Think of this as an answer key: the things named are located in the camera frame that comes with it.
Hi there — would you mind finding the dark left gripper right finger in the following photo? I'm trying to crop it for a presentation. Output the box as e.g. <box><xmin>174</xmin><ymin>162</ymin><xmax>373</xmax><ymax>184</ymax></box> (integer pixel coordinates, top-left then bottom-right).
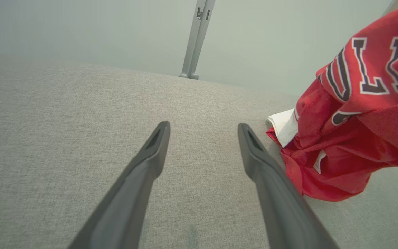
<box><xmin>237</xmin><ymin>123</ymin><xmax>340</xmax><ymax>249</ymax></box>

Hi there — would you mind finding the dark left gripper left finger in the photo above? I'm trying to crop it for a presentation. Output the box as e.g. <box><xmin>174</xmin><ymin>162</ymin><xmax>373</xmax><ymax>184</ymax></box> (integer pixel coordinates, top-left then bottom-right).
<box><xmin>67</xmin><ymin>120</ymin><xmax>171</xmax><ymax>249</ymax></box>

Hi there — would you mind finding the red Bulls basketball jersey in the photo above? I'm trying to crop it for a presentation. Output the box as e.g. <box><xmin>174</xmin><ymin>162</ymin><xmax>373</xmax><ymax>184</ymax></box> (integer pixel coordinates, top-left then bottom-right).
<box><xmin>266</xmin><ymin>0</ymin><xmax>398</xmax><ymax>202</ymax></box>

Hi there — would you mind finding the grey partition post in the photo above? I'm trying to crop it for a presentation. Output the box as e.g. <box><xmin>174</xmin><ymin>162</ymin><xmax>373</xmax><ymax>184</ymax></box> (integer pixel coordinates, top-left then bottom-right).
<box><xmin>180</xmin><ymin>0</ymin><xmax>207</xmax><ymax>78</ymax></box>
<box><xmin>189</xmin><ymin>0</ymin><xmax>216</xmax><ymax>80</ymax></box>

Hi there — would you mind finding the grey metal partition frame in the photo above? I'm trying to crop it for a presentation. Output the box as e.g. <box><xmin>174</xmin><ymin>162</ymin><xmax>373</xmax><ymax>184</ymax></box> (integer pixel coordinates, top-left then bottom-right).
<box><xmin>381</xmin><ymin>0</ymin><xmax>398</xmax><ymax>17</ymax></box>

